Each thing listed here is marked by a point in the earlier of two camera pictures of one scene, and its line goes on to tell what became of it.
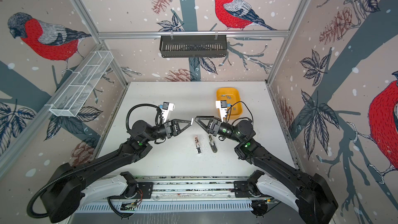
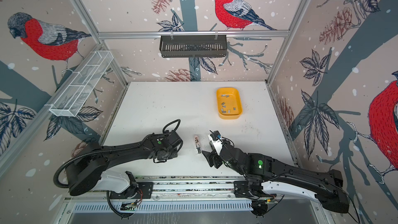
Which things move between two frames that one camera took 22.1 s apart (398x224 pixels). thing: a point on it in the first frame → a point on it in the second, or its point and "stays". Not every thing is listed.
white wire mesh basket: [81, 87] stays
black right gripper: [214, 127] → [211, 156]
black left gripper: [171, 127] → [175, 155]
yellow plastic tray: [232, 96] stays
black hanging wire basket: [194, 46] stays
